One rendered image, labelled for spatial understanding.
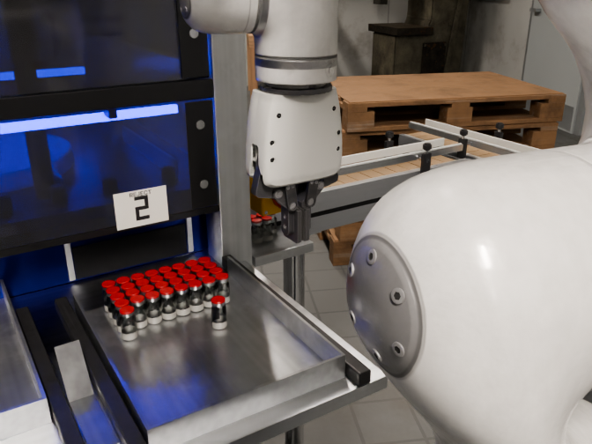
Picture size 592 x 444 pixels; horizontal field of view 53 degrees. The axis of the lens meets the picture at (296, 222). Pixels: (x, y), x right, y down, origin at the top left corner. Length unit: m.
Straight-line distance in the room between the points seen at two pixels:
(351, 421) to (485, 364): 1.84
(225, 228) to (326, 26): 0.54
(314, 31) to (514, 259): 0.39
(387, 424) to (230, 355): 1.30
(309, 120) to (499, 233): 0.40
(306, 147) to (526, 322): 0.42
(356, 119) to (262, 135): 2.19
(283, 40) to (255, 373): 0.43
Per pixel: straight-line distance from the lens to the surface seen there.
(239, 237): 1.07
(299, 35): 0.59
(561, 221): 0.26
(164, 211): 1.00
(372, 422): 2.09
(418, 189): 0.27
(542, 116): 3.21
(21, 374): 0.88
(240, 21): 0.58
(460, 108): 2.98
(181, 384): 0.80
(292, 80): 0.59
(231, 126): 1.01
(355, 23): 8.25
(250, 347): 0.85
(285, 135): 0.61
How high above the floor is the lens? 1.36
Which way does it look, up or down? 23 degrees down
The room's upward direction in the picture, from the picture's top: straight up
